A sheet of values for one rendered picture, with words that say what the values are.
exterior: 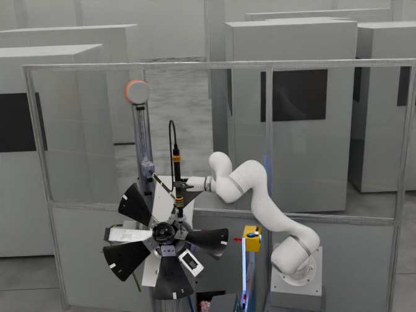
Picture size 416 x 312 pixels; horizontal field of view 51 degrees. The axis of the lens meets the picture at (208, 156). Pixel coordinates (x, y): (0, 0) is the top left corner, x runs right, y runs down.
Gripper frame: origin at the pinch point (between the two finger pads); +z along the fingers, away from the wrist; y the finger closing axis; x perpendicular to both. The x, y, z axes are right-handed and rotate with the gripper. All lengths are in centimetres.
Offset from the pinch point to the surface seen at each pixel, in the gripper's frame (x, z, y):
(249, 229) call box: -42, -35, 32
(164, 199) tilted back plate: -25.5, 19.3, 33.4
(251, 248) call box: -49, -37, 21
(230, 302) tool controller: -25, -37, -64
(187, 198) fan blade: -13.9, -1.5, 10.9
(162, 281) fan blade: -48, 6, -20
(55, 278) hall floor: -151, 160, 111
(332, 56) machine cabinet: 36, -96, 279
